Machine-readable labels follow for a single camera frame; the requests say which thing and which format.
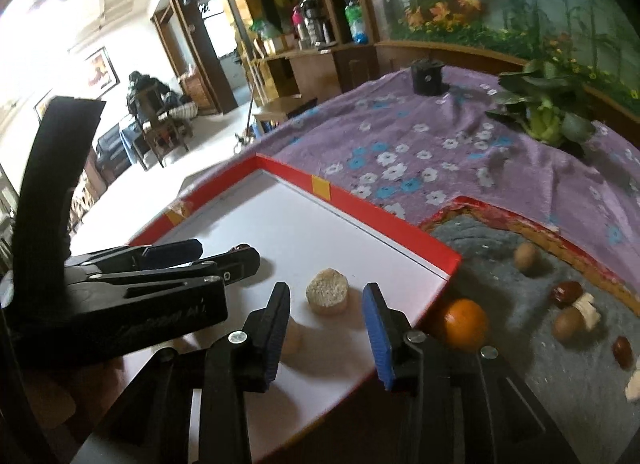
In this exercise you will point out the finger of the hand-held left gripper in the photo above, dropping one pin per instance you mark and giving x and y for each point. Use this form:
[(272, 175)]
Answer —
[(235, 266), (165, 253)]

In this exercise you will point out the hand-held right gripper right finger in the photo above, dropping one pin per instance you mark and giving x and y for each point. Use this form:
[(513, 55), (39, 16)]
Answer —
[(381, 344)]

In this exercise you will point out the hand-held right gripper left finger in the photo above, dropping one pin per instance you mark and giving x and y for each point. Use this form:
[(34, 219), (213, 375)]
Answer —
[(272, 344)]

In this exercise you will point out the dark red date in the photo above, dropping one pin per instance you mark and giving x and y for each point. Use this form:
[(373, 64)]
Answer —
[(623, 351), (566, 292), (243, 247)]

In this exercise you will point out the red cardboard tray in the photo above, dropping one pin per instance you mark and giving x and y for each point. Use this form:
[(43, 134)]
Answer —
[(280, 224)]

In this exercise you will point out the round beige cracker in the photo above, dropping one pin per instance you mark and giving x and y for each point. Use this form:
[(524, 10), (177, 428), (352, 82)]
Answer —
[(327, 291)]

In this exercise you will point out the orange tangerine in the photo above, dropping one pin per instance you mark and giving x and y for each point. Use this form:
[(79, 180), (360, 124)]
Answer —
[(465, 321)]

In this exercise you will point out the pale white chunk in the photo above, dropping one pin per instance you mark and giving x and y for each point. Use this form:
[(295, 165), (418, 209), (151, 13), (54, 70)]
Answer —
[(589, 311), (633, 386)]

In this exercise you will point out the person's left hand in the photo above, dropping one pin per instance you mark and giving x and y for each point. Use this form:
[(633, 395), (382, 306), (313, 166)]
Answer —
[(50, 399)]

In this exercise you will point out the wooden chair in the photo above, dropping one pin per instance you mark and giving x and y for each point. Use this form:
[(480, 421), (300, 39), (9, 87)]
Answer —
[(165, 136)]

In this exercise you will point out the grey mat with red border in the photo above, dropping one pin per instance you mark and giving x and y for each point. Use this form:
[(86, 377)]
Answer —
[(525, 384)]

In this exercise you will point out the wicker basket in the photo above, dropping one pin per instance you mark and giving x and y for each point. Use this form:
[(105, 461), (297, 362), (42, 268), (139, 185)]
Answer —
[(194, 91)]

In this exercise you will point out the dark clothing heap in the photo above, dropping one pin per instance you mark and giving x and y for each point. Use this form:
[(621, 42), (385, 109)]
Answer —
[(145, 89)]

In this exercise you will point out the small wooden stool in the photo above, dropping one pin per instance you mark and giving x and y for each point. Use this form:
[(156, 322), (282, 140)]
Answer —
[(285, 106)]

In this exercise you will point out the wooden side cabinet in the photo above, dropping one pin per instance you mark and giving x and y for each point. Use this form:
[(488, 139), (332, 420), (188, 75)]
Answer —
[(310, 74)]

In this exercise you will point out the purple floral blanket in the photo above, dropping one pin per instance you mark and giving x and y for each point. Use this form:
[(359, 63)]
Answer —
[(400, 119)]

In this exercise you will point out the green bag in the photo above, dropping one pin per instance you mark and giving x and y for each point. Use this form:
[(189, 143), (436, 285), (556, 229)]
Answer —
[(265, 30)]

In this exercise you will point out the pink water bottle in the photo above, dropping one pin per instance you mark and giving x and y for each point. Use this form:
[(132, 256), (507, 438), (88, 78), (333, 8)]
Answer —
[(299, 26)]

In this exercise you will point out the bottles on sideboard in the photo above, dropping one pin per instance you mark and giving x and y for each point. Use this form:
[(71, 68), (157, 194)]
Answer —
[(314, 19)]

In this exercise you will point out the black cylindrical holder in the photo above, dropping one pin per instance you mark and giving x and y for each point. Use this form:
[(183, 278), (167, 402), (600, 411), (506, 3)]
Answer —
[(427, 79)]

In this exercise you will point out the clear bottle with green cap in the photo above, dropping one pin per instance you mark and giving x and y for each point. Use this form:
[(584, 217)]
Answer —
[(356, 21)]

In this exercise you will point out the leafy green vegetable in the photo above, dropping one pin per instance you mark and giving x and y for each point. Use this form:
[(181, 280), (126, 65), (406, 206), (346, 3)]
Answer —
[(545, 119)]

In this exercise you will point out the framed wall picture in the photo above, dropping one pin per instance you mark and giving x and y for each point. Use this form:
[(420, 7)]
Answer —
[(101, 68), (43, 104)]

